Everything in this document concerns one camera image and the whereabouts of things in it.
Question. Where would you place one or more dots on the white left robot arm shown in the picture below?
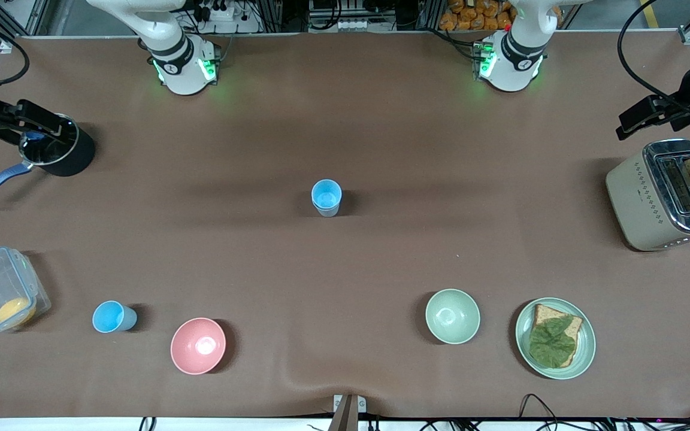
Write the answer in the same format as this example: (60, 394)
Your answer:
(516, 60)

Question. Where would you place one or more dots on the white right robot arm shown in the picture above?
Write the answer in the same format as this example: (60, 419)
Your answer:
(174, 60)

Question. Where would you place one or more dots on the beige and chrome toaster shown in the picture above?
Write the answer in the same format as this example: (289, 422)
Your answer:
(632, 203)

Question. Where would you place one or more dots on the orange round food piece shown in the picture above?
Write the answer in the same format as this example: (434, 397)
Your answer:
(12, 310)

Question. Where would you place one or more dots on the bag of orange snacks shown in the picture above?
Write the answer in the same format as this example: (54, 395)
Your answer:
(471, 15)

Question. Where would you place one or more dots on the brown bread slice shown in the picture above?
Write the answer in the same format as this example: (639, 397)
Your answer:
(541, 312)

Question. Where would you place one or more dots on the white power strip with plugs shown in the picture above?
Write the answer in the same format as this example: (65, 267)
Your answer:
(219, 12)

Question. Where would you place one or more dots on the pale green plate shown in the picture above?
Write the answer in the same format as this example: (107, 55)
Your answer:
(587, 353)

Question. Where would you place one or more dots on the green lettuce leaf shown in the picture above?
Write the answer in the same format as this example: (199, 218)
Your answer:
(551, 342)

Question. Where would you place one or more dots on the pale green bowl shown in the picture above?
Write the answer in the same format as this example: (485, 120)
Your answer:
(453, 316)

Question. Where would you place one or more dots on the pink bowl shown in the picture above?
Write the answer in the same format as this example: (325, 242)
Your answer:
(198, 346)

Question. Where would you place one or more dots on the brown table mat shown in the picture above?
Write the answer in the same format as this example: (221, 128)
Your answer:
(345, 131)

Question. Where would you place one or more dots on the small white power strip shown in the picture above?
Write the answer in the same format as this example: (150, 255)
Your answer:
(352, 26)

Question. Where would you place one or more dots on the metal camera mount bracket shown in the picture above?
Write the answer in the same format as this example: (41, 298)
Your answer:
(348, 413)

